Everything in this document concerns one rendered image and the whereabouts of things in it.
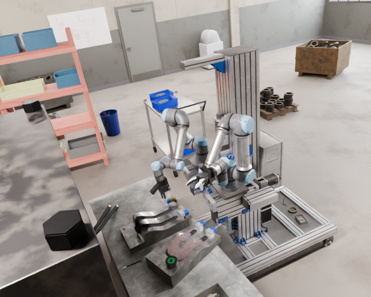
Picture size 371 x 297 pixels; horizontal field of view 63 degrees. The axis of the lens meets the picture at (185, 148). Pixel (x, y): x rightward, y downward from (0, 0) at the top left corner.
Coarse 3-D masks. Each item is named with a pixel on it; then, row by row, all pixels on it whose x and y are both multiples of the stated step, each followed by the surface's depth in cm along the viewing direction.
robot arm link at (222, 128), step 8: (224, 120) 209; (216, 128) 214; (224, 128) 209; (216, 136) 211; (224, 136) 211; (216, 144) 210; (208, 152) 213; (216, 152) 209; (208, 160) 210; (216, 160) 211
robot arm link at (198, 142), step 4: (200, 136) 277; (196, 140) 271; (200, 140) 271; (204, 140) 271; (192, 144) 275; (196, 144) 272; (200, 144) 270; (204, 144) 271; (192, 148) 277; (196, 148) 274; (200, 148) 272; (204, 148) 272; (196, 152) 278; (200, 152) 274; (204, 152) 274
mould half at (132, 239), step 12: (168, 204) 256; (132, 216) 243; (168, 216) 244; (120, 228) 242; (132, 228) 241; (156, 228) 230; (168, 228) 233; (180, 228) 239; (132, 240) 229; (144, 240) 226; (156, 240) 231; (132, 252) 224
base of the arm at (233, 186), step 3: (231, 180) 233; (234, 180) 235; (228, 183) 235; (231, 183) 235; (234, 183) 235; (237, 183) 240; (222, 186) 239; (225, 186) 237; (228, 186) 235; (231, 186) 235; (234, 186) 236; (237, 186) 237; (222, 189) 240; (225, 189) 237; (228, 189) 236; (231, 189) 235; (234, 189) 236; (237, 189) 238
